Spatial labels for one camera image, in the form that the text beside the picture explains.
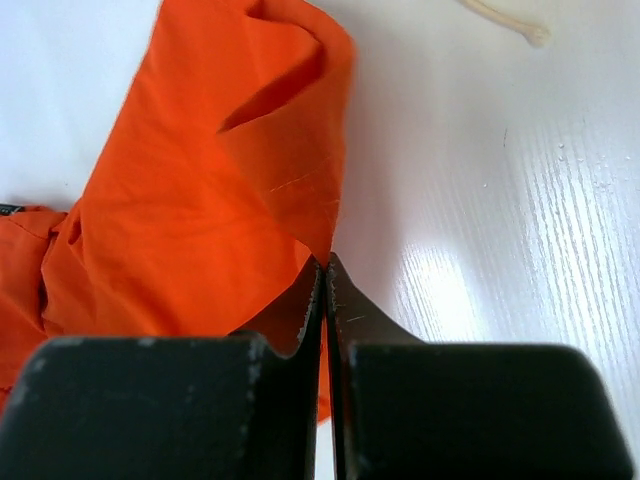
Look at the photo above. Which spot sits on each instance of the orange shorts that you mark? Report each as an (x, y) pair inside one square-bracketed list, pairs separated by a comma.
[(221, 176)]

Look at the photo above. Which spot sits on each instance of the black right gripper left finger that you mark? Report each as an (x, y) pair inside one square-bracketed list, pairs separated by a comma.
[(242, 406)]

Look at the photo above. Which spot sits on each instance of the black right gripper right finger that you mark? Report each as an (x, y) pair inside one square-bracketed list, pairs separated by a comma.
[(403, 408)]

